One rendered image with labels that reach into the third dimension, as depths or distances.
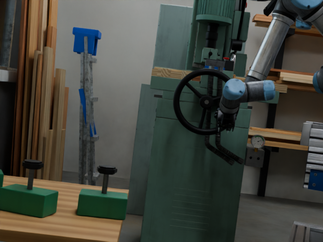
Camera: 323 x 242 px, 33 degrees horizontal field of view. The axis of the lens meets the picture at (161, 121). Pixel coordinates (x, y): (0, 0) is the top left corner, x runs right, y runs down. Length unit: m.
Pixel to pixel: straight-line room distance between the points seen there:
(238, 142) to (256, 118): 2.55
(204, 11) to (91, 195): 1.61
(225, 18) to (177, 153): 0.69
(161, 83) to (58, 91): 1.57
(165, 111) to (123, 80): 2.54
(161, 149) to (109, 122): 2.56
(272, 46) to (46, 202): 1.27
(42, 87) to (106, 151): 1.50
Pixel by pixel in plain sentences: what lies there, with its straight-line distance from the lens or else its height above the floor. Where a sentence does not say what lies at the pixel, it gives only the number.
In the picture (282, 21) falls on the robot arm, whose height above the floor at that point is 1.16.
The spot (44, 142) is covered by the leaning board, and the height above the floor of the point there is 0.39.
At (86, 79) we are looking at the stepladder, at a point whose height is 0.85.
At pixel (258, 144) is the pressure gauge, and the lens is 2.54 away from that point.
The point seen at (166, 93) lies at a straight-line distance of 2.57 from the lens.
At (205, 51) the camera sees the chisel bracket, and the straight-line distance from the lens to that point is 2.69.
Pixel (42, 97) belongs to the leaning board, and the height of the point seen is 0.70.
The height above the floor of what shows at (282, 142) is 0.54.
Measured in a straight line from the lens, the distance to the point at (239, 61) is 2.90.
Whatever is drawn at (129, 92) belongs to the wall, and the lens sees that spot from 5.08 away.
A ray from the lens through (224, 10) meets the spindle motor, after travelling 2.70.
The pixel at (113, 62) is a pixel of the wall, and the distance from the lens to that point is 5.11.
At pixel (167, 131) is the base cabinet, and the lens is 2.57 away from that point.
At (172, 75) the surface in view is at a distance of 2.72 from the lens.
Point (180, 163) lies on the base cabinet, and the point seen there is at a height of 0.51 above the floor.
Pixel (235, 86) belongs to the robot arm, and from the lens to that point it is 2.02.
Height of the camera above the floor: 0.82
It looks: 3 degrees down
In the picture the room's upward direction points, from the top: 7 degrees clockwise
